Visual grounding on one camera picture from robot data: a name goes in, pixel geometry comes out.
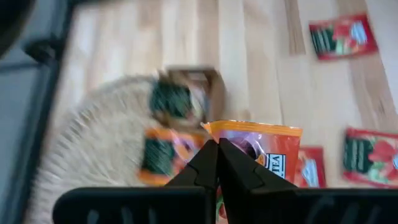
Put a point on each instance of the wooden compartment tea box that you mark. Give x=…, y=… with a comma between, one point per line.
x=217, y=93

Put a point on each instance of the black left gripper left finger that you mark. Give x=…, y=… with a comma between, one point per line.
x=140, y=208

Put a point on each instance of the round woven straw placemat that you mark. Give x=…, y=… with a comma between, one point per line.
x=93, y=149

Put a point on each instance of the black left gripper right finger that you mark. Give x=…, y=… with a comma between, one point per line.
x=311, y=208

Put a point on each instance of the red strawberry tea packet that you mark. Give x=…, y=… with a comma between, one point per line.
x=342, y=37
x=311, y=169
x=370, y=155

